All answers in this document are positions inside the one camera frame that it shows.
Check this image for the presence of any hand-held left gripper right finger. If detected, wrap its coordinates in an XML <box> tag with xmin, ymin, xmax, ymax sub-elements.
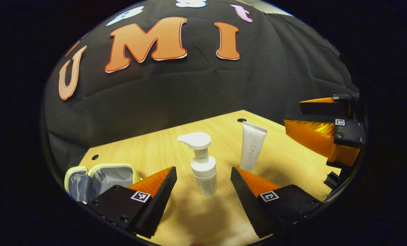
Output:
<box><xmin>230</xmin><ymin>166</ymin><xmax>323</xmax><ymax>239</ymax></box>

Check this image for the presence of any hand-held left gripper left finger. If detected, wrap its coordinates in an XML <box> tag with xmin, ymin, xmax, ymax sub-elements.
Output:
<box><xmin>87</xmin><ymin>166</ymin><xmax>178</xmax><ymax>239</ymax></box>

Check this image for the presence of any small cream suitcase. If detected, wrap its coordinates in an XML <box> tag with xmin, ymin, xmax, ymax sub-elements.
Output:
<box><xmin>64</xmin><ymin>163</ymin><xmax>142</xmax><ymax>204</ymax></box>

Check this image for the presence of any white pump bottle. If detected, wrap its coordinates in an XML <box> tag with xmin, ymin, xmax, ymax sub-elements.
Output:
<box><xmin>177</xmin><ymin>132</ymin><xmax>217</xmax><ymax>196</ymax></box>

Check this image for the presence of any white squeeze tube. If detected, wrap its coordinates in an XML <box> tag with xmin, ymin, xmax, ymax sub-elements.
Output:
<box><xmin>239</xmin><ymin>121</ymin><xmax>268</xmax><ymax>172</ymax></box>

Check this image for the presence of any black backdrop cloth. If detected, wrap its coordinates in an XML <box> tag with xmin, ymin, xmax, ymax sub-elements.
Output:
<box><xmin>41</xmin><ymin>0</ymin><xmax>361</xmax><ymax>178</ymax></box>

